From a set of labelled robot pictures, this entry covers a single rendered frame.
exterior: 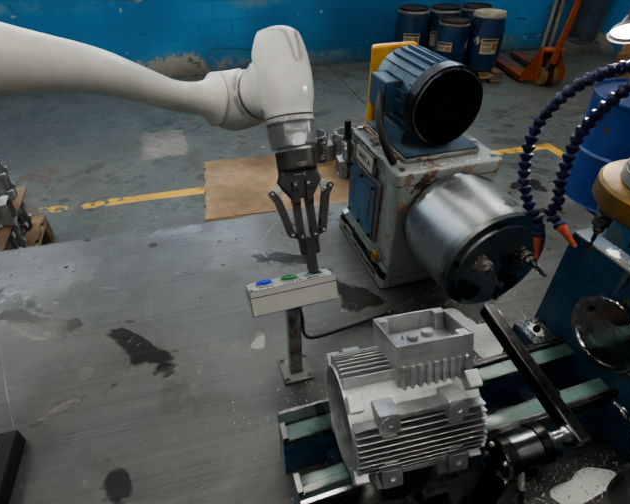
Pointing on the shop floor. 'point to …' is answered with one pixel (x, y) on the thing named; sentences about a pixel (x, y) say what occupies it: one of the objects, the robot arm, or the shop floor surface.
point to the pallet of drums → (456, 33)
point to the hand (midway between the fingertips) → (310, 254)
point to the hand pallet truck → (550, 69)
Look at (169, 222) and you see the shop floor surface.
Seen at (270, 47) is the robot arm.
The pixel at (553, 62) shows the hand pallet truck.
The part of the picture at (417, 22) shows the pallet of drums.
